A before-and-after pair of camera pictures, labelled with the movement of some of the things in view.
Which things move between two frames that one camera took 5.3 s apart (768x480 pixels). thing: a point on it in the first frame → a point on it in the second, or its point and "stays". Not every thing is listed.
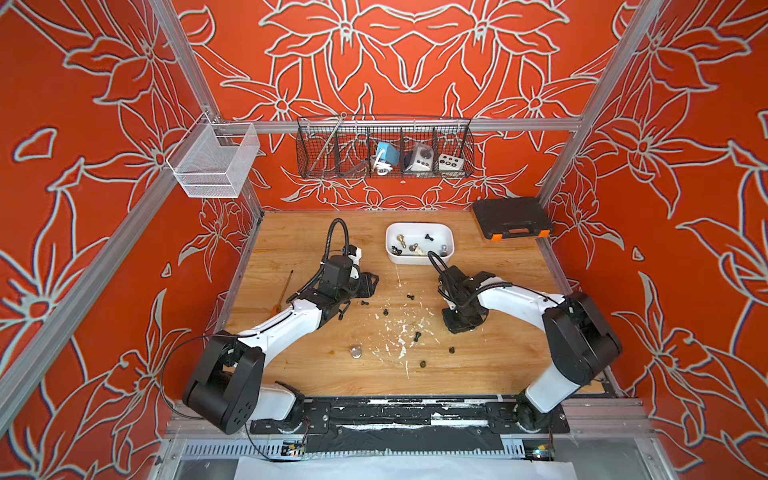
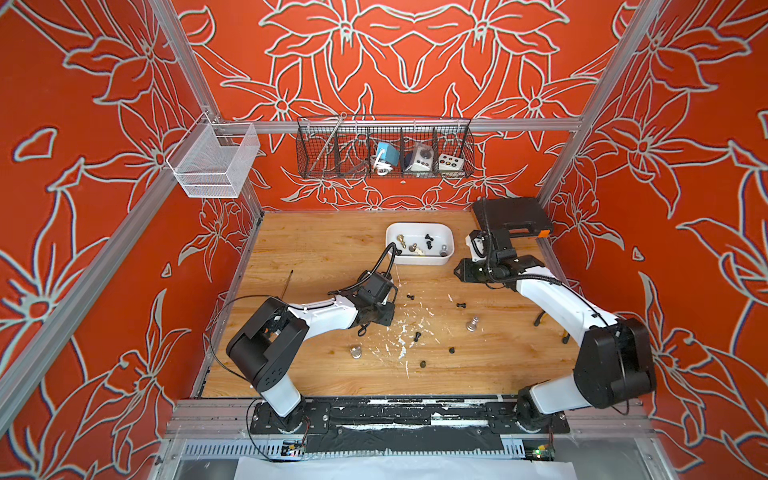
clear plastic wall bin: [213, 160] stays
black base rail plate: [415, 415] stays
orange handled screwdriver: [277, 308] stays
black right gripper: [452, 327] → [465, 269]
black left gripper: [367, 288] → [390, 310]
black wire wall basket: [359, 147] stays
